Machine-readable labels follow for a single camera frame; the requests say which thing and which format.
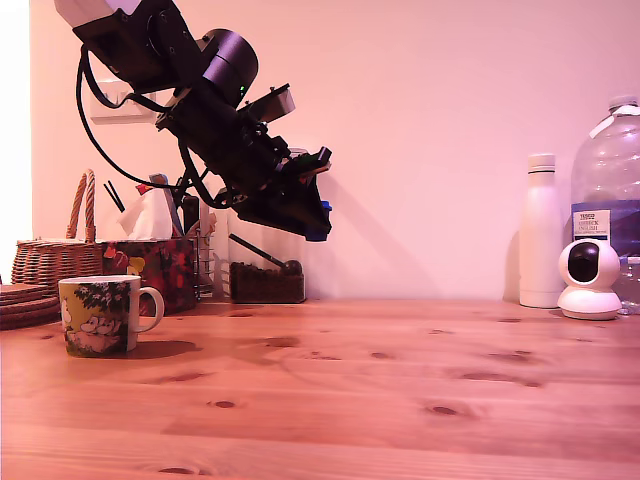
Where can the blue coffee capsule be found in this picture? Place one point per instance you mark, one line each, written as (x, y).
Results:
(319, 235)

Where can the dark coffee beans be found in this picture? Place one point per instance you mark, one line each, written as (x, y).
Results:
(260, 287)

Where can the printed cartoon coffee mug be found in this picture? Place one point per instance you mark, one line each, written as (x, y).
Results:
(95, 315)

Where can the clear lidded storage jar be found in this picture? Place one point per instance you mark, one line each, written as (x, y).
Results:
(260, 250)

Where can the black measuring scoop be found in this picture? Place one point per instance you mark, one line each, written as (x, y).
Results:
(292, 267)

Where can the blue grey flat tool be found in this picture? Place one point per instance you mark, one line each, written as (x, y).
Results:
(172, 215)

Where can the white paper tissue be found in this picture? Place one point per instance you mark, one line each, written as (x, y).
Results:
(147, 215)

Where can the red floral tissue box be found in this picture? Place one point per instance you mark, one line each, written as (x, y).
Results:
(160, 275)

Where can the thin black sticks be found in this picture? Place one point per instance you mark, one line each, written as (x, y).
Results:
(115, 197)

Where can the white insulated bottle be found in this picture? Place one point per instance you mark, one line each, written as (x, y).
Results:
(541, 235)

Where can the large clear water bottle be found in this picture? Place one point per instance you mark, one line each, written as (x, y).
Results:
(607, 165)

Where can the thin cork mat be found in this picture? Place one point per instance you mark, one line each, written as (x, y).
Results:
(22, 291)

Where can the small clear plastic bottle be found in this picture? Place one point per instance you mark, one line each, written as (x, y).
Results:
(631, 285)

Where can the pale grey camera box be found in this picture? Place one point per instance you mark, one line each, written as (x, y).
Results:
(274, 105)

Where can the white wall switch plate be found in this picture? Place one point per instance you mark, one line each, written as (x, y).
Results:
(112, 114)

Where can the small white round camera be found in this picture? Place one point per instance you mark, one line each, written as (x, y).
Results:
(590, 295)

